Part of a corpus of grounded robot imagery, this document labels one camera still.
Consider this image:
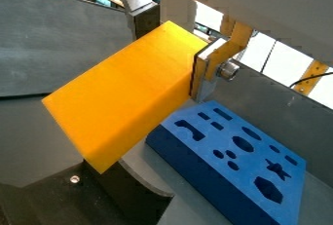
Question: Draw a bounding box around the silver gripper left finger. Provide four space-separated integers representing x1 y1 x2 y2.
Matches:
120 0 160 39

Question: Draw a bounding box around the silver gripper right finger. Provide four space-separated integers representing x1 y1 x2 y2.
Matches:
190 15 254 102

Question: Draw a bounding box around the blue foam shape board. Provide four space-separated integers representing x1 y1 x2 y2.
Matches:
146 101 306 225

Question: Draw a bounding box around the black curved fixture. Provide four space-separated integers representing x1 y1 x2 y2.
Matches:
0 161 172 225

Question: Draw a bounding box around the yellow perforated rail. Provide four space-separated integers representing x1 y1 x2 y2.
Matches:
290 60 330 95

